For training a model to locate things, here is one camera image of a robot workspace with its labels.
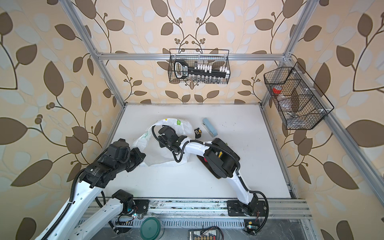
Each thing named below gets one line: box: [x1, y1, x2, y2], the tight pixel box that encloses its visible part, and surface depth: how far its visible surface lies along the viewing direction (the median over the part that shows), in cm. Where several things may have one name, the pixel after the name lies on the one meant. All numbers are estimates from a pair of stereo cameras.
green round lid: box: [140, 216, 162, 240], surface depth 62 cm
